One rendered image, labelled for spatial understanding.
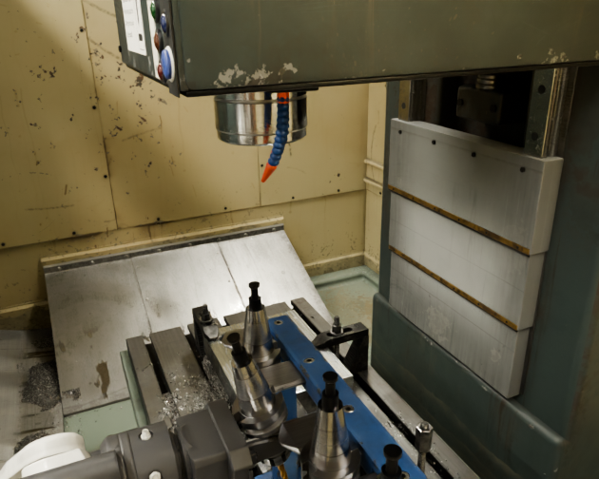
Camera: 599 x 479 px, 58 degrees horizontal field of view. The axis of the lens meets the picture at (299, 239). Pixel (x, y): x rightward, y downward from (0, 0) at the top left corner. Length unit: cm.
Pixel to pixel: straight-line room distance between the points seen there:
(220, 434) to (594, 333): 71
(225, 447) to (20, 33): 150
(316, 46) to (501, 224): 61
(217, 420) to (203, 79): 39
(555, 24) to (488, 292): 57
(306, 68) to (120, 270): 150
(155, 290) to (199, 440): 132
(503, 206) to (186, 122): 121
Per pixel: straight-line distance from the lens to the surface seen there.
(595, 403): 125
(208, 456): 65
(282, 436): 66
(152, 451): 65
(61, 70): 190
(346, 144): 223
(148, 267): 203
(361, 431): 65
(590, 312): 110
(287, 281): 201
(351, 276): 235
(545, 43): 84
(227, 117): 91
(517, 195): 108
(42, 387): 182
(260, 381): 65
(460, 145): 118
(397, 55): 69
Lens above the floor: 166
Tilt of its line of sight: 23 degrees down
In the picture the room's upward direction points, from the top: 1 degrees counter-clockwise
